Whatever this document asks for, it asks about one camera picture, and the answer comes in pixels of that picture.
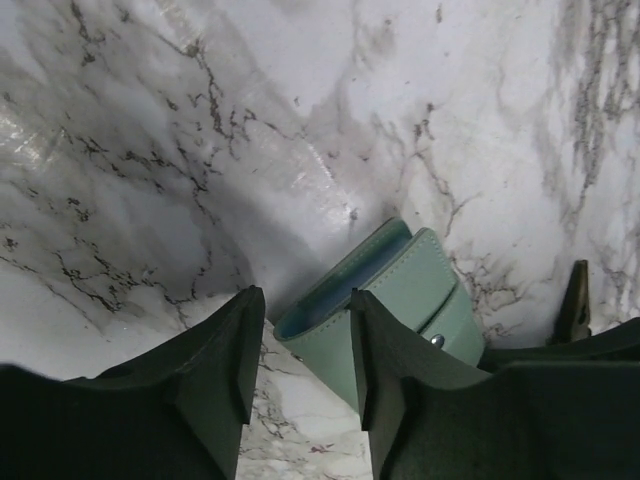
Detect yellow handled pliers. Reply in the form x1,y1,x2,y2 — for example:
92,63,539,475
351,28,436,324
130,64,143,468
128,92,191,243
546,260,592,345

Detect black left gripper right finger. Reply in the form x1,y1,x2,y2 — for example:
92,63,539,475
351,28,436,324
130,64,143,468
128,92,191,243
351,291,639,479

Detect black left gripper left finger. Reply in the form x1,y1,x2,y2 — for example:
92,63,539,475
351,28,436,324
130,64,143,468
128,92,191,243
1,286,265,479

